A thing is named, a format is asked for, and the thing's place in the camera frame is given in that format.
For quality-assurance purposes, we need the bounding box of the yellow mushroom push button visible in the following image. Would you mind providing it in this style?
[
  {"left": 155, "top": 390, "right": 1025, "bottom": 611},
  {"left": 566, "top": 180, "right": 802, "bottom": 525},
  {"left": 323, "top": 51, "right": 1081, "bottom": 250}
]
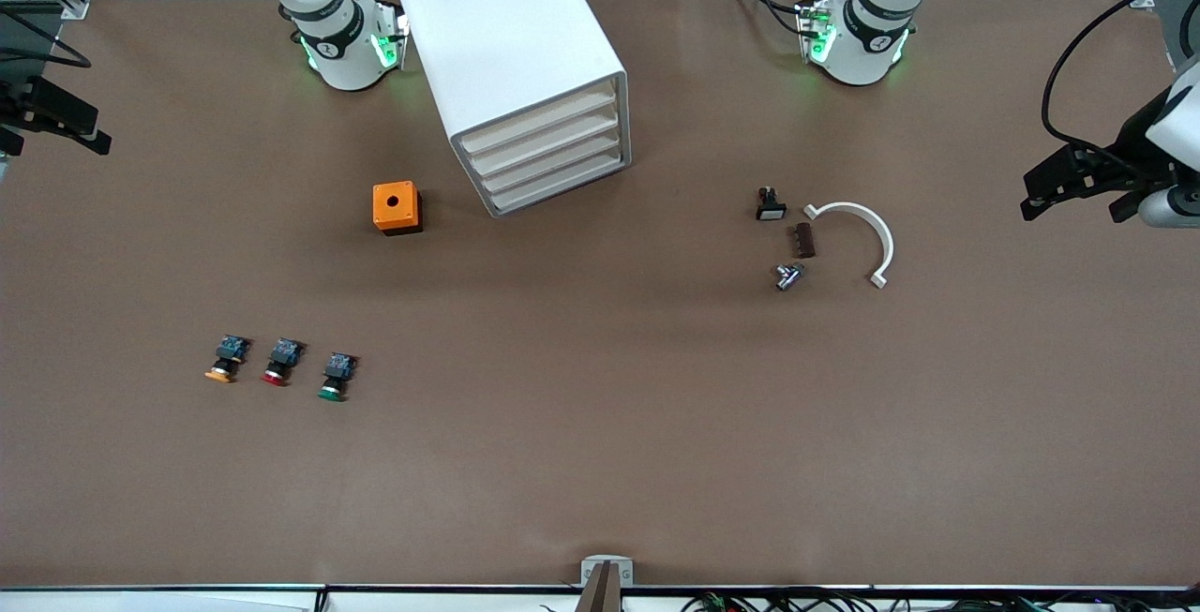
[{"left": 204, "top": 335, "right": 252, "bottom": 384}]

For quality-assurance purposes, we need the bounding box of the white plastic drawer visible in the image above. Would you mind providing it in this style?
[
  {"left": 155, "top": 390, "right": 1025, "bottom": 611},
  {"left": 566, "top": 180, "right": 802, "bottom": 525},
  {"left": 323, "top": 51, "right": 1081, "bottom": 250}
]
[
  {"left": 469, "top": 109, "right": 622, "bottom": 175},
  {"left": 480, "top": 131, "right": 623, "bottom": 195},
  {"left": 490, "top": 153, "right": 626, "bottom": 216},
  {"left": 459, "top": 87, "right": 620, "bottom": 156}
]

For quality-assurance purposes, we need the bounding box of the red mushroom push button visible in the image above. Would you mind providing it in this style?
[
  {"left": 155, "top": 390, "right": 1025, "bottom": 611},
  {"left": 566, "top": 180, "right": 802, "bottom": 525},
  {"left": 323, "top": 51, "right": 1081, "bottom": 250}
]
[{"left": 261, "top": 337, "right": 307, "bottom": 388}]

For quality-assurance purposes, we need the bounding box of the green mushroom push button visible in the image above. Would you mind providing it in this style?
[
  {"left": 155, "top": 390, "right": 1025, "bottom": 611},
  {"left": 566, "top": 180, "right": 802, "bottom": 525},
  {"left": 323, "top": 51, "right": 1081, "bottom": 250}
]
[{"left": 317, "top": 351, "right": 359, "bottom": 402}]

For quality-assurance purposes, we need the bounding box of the white drawer cabinet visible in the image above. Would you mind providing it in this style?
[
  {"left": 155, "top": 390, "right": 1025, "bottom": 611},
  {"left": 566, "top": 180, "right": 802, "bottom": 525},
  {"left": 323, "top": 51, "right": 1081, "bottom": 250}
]
[{"left": 393, "top": 0, "right": 632, "bottom": 219}]

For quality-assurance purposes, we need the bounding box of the black right arm wrist cable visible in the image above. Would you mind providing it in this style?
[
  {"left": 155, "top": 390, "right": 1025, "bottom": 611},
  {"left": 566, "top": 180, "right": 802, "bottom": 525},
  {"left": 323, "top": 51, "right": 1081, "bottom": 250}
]
[{"left": 0, "top": 7, "right": 93, "bottom": 69}]

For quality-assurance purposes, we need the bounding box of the black arm wrist cable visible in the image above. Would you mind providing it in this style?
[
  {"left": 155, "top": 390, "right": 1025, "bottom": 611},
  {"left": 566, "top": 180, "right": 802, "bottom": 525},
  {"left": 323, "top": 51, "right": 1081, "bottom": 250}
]
[
  {"left": 1041, "top": 0, "right": 1200, "bottom": 172},
  {"left": 0, "top": 7, "right": 93, "bottom": 69}
]

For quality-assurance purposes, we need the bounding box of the black left arm wrist cable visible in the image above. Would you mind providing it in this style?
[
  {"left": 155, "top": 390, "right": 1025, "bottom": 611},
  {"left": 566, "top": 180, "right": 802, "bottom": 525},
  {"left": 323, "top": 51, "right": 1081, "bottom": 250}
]
[{"left": 1041, "top": 0, "right": 1200, "bottom": 172}]

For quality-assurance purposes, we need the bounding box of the white curved plastic bracket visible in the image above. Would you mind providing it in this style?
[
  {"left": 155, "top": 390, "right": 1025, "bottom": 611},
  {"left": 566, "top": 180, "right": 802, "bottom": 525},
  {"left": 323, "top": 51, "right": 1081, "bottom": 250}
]
[{"left": 803, "top": 202, "right": 895, "bottom": 291}]

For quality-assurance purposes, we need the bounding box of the orange button enclosure box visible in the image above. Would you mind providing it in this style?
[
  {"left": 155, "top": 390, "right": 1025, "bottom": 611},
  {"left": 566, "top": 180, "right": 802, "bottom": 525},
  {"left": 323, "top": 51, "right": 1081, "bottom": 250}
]
[{"left": 372, "top": 181, "right": 424, "bottom": 236}]

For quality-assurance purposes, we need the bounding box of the grey table edge bracket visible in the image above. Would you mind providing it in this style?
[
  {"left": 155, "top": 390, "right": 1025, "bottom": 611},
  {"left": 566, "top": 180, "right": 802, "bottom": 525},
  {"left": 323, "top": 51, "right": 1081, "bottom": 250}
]
[{"left": 580, "top": 555, "right": 635, "bottom": 588}]

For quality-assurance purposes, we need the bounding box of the brown camera post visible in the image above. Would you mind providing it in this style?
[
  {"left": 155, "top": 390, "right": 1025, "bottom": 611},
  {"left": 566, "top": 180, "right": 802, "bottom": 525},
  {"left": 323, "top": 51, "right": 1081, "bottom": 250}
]
[{"left": 574, "top": 562, "right": 623, "bottom": 612}]

